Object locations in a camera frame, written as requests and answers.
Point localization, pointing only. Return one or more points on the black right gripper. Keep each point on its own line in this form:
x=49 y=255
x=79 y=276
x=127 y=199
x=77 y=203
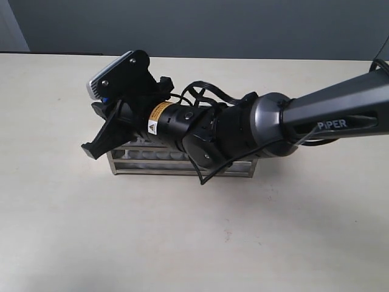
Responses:
x=139 y=107

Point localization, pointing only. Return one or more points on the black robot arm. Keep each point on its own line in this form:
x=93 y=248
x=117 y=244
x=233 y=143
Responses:
x=214 y=129

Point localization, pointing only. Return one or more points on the stainless steel test tube rack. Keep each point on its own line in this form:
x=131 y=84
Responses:
x=148 y=158

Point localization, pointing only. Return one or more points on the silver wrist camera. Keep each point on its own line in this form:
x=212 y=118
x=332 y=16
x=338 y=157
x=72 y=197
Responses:
x=101 y=79

